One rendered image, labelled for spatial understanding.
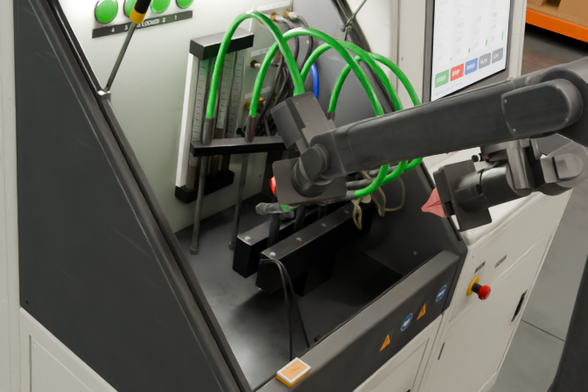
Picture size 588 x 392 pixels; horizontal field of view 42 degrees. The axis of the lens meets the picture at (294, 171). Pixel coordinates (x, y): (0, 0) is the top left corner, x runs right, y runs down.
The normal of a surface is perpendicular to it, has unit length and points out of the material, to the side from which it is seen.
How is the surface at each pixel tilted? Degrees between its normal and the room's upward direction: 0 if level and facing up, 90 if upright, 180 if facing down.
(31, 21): 90
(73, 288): 90
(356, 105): 90
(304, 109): 37
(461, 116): 96
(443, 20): 76
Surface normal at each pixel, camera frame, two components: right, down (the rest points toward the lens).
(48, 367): -0.63, 0.29
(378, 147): -0.77, 0.34
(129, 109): 0.76, 0.43
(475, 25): 0.78, 0.21
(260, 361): 0.16, -0.86
